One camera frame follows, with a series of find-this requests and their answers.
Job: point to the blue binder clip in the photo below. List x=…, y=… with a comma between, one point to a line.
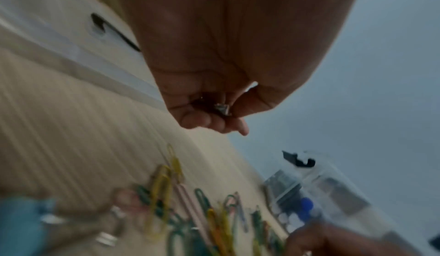
x=24, y=222

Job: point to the black binder clip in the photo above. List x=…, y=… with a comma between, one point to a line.
x=296, y=159

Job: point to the person's right hand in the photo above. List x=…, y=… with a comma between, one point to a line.
x=337, y=242

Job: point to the blue push pin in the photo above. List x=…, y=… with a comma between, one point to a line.
x=306, y=207

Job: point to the small silver metal clip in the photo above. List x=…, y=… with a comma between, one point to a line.
x=223, y=109

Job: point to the person's left hand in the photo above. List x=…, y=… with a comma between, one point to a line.
x=233, y=32

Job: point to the pile of coloured paper clips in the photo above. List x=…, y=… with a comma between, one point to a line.
x=192, y=211

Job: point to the silver staples block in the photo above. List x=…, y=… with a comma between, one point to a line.
x=282, y=183

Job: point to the clear plastic organizer box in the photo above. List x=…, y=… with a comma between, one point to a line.
x=343, y=195

